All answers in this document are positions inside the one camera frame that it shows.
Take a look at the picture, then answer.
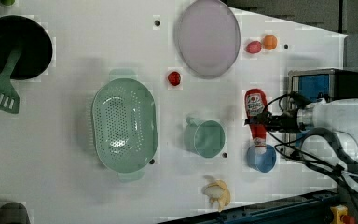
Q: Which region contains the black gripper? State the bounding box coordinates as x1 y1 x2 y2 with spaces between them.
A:
244 113 299 133

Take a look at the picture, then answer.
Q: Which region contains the red ketchup bottle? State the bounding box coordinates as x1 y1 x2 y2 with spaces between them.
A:
244 89 267 155

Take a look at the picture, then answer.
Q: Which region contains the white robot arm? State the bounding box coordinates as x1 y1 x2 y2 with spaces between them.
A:
245 97 358 195

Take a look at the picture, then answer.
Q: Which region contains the grey round plate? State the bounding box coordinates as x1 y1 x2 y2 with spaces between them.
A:
174 0 241 79

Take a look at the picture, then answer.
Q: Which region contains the blue cup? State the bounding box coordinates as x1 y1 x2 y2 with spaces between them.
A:
246 145 277 173

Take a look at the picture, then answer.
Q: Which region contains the green mug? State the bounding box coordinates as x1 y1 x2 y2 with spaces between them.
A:
184 117 226 158

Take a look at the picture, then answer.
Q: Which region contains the pink toy fruit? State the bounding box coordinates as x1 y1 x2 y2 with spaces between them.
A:
246 41 262 54

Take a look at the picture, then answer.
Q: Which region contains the silver black toaster oven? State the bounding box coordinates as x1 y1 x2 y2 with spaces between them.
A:
288 69 358 164

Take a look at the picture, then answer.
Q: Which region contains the orange toy fruit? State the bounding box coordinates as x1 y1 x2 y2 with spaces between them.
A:
263 35 278 50

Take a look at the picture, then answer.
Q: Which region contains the peeled toy banana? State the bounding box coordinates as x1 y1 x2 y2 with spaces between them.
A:
202 176 231 212

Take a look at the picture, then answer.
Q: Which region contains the red toy strawberry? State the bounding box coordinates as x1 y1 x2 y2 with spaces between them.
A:
167 71 181 86

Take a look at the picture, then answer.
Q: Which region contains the yellow red clamp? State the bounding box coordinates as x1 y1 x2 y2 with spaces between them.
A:
330 205 356 224

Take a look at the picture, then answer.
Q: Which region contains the green perforated colander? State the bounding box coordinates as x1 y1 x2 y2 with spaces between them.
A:
91 68 158 183

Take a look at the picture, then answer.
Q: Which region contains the green slotted spatula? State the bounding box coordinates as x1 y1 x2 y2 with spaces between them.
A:
0 47 22 114

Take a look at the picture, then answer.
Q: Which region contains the dark grey round object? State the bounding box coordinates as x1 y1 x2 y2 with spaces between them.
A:
0 202 31 224

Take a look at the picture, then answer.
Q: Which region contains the black frying pan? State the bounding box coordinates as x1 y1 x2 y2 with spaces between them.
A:
0 15 53 80

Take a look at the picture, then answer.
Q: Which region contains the green toy fruit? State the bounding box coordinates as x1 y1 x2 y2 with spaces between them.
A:
0 0 16 6

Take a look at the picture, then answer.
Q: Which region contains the blue metal rail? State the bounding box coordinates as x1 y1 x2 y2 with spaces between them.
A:
159 190 340 224

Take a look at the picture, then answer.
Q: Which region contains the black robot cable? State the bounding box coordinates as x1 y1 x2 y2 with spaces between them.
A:
262 92 358 224

